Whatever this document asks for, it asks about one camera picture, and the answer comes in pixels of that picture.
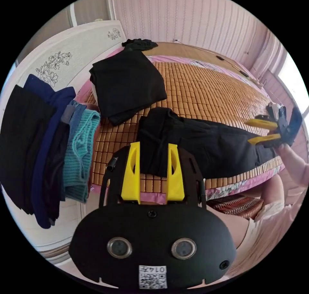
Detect person's right forearm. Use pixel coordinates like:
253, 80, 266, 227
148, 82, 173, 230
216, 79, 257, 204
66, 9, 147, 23
285, 154, 309, 203

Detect pile of clothes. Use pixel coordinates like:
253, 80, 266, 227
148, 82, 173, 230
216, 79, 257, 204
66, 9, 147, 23
0, 74, 101, 229

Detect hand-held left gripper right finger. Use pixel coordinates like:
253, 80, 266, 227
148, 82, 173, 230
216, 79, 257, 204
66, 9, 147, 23
166, 143, 186, 205

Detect person's body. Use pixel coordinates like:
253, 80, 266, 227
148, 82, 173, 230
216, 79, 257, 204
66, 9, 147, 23
205, 173, 309, 279

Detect black jeans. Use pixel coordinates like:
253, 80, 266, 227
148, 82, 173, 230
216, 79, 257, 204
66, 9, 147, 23
136, 107, 276, 178

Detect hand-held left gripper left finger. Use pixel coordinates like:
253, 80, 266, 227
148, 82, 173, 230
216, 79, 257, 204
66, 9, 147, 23
120, 141, 141, 205

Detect folded black garment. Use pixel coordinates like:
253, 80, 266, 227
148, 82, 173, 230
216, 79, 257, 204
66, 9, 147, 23
89, 50, 168, 126

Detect crumpled black garment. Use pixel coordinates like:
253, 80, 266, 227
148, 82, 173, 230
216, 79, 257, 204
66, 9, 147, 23
121, 38, 159, 51

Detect window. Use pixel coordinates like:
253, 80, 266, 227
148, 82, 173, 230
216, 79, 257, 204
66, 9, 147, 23
277, 52, 309, 111

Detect bed with woven mat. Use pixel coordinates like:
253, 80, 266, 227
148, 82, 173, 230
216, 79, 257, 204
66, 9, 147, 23
9, 20, 285, 202

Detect person's right hand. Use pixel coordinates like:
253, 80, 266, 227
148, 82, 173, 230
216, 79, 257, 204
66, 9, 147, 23
275, 143, 304, 165

